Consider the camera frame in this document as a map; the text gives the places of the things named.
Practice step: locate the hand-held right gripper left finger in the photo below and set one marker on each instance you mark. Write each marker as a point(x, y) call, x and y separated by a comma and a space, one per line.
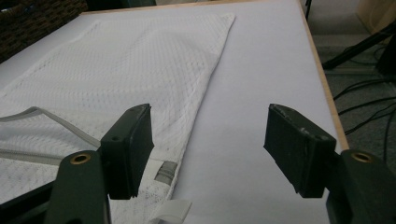
point(126, 152)

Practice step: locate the light wooden bench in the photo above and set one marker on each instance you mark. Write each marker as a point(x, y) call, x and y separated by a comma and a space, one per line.
point(378, 14)

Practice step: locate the brown wicker basket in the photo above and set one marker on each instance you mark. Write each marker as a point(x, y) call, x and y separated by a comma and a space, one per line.
point(37, 28)

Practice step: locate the white table cover sheet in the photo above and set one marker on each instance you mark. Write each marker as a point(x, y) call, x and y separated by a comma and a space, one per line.
point(249, 77)

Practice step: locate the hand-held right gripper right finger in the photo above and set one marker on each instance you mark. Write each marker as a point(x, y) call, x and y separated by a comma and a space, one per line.
point(299, 149)

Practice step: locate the white mesh laundry bag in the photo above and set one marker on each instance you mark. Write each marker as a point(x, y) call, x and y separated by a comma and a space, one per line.
point(140, 62)

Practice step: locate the black metal stand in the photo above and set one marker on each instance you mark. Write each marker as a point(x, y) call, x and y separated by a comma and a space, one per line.
point(358, 48)

